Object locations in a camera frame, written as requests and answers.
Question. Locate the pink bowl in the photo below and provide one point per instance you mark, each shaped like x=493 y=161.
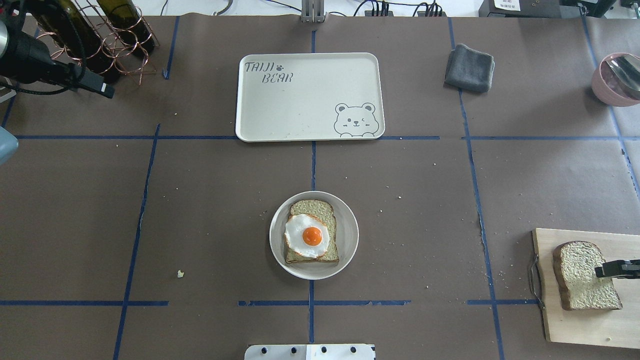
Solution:
x=605 y=87

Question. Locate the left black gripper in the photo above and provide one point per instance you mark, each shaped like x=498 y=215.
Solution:
x=31 y=58

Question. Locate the dark green wine bottle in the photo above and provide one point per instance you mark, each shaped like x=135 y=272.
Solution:
x=72 y=30

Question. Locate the fried egg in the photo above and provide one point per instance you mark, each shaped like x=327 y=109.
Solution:
x=307 y=236

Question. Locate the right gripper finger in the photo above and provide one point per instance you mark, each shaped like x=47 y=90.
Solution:
x=619 y=266
x=625 y=275

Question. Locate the bread slice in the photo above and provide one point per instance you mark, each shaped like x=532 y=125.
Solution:
x=580 y=288
x=325 y=212

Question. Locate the grey metal post bracket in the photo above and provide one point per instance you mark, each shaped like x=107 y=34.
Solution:
x=313 y=11

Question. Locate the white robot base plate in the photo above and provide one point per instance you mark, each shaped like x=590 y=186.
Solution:
x=331 y=351

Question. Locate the white round plate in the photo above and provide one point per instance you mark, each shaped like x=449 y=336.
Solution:
x=347 y=237

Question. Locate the copper wire bottle rack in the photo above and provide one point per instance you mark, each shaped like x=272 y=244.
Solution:
x=124 y=60

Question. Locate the cream bear serving tray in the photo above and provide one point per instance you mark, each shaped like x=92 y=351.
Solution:
x=334 y=96

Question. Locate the folded grey cloth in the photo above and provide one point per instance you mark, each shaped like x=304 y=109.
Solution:
x=469 y=69

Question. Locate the wooden cutting board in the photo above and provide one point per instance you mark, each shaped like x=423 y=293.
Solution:
x=611 y=328

